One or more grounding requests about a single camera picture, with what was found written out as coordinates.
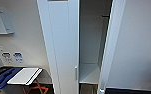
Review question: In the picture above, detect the white door handle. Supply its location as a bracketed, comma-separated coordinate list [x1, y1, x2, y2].
[74, 65, 79, 82]

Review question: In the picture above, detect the white wall sticker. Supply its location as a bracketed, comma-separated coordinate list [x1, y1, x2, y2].
[0, 51, 13, 65]

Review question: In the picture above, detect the white wall sign holder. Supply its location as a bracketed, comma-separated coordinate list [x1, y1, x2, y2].
[0, 4, 16, 36]

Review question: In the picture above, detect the white flat board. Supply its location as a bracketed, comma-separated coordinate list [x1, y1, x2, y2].
[6, 67, 44, 86]

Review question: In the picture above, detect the orange stand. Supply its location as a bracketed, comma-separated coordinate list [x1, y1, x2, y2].
[22, 79, 47, 94]

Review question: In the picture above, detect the blue wall sticker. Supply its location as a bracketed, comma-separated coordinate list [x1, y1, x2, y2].
[13, 51, 25, 65]

